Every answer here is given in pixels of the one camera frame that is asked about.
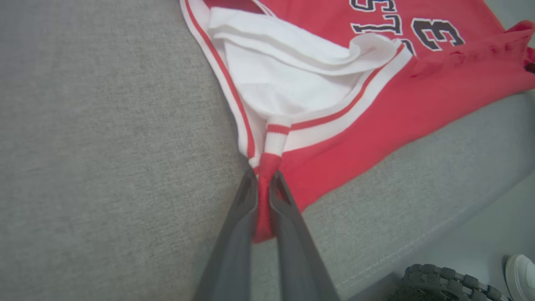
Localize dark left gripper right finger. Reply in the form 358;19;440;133
267;171;339;301

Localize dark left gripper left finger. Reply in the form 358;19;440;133
194;167;260;301

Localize red Bulls jersey white sleeves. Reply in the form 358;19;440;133
180;0;535;244

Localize black ribbed robot wheel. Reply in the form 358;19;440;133
389;263;512;301

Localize grey fabric sofa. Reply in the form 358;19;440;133
0;0;535;301

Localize white shoe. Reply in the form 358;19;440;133
505;254;535;301

